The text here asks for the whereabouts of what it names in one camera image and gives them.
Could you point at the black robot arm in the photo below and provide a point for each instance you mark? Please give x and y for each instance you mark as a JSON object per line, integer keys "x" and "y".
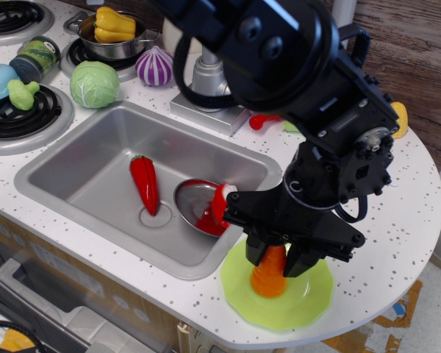
{"x": 289, "y": 58}

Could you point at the cream toy bottle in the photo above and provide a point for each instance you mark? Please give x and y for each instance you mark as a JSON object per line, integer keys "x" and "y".
{"x": 171, "y": 36}

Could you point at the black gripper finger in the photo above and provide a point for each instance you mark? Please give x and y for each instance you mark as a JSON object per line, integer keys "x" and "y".
{"x": 256, "y": 248}
{"x": 301, "y": 257}

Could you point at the light green toy pear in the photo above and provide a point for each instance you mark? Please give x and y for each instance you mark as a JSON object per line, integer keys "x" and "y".
{"x": 289, "y": 127}

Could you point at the toy oven door handle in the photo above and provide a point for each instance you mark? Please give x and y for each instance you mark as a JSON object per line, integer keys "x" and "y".
{"x": 45, "y": 302}

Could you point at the purple striped toy onion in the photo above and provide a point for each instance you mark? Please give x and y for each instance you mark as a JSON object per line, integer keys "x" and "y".
{"x": 155, "y": 67}

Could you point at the red toy apple half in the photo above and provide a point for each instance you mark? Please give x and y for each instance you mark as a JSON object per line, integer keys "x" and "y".
{"x": 219, "y": 202}

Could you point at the yellow object with black cable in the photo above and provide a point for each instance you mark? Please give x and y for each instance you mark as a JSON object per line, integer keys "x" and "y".
{"x": 19, "y": 339}

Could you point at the orange toy carrot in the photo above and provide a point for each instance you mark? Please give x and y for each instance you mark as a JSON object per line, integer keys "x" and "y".
{"x": 267, "y": 278}

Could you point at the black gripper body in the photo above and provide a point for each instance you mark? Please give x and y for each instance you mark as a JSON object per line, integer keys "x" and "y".
{"x": 301, "y": 209}

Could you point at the green toy cabbage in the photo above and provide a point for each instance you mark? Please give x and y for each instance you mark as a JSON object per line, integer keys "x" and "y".
{"x": 94, "y": 84}

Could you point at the red toy ketchup bottle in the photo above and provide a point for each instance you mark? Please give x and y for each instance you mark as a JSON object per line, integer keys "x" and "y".
{"x": 257, "y": 122}

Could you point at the silver metal toy pot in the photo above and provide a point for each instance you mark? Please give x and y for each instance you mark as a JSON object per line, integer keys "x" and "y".
{"x": 84, "y": 28}

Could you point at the red toy chili pepper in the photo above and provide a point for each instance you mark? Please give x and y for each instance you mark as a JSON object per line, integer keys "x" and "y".
{"x": 144, "y": 176}

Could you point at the grey vertical pole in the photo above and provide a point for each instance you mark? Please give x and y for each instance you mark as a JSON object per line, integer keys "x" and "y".
{"x": 343, "y": 12}

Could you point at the burner under pot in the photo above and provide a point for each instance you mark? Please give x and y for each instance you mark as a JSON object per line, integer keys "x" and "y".
{"x": 75, "y": 53}

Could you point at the silver toy sink basin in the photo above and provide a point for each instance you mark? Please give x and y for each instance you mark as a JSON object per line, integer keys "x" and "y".
{"x": 85, "y": 177}

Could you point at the rear left stove burner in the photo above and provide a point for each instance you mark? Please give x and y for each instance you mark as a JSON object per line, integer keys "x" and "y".
{"x": 22, "y": 20}

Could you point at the green labelled toy can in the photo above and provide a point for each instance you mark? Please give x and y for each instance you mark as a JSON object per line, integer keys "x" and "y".
{"x": 35, "y": 59}

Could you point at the silver toy faucet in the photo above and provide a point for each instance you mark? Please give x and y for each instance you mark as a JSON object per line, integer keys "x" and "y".
{"x": 209, "y": 80}

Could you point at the yellow toy bell pepper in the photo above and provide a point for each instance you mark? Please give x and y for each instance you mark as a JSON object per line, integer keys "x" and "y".
{"x": 113, "y": 27}

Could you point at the light green plastic plate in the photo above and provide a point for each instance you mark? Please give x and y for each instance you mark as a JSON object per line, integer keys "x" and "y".
{"x": 304, "y": 300}

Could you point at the yellow toy corn piece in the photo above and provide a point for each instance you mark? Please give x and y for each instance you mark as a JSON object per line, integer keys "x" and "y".
{"x": 403, "y": 119}

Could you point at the green toy broccoli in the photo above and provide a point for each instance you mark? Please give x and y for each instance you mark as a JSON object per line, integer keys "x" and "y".
{"x": 22, "y": 95}

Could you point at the small silver metal bowl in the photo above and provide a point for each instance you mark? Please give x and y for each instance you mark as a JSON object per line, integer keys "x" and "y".
{"x": 193, "y": 199}

